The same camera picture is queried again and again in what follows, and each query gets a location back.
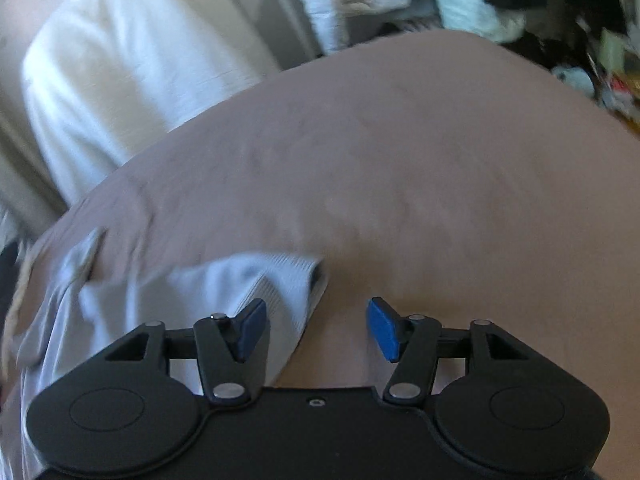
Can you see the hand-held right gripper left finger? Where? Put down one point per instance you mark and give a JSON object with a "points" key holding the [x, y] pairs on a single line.
{"points": [[252, 323]]}

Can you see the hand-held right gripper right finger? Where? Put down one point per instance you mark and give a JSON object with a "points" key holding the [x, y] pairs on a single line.
{"points": [[381, 327]]}

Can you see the light grey garment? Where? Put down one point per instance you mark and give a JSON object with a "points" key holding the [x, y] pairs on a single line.
{"points": [[150, 305]]}

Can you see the pile of dark clothes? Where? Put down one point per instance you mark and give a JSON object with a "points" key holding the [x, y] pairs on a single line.
{"points": [[560, 15]]}

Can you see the mauve bed sheet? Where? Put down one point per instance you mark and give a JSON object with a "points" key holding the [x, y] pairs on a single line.
{"points": [[380, 180]]}

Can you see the cream pillow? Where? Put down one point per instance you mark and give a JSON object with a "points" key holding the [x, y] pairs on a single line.
{"points": [[125, 80]]}

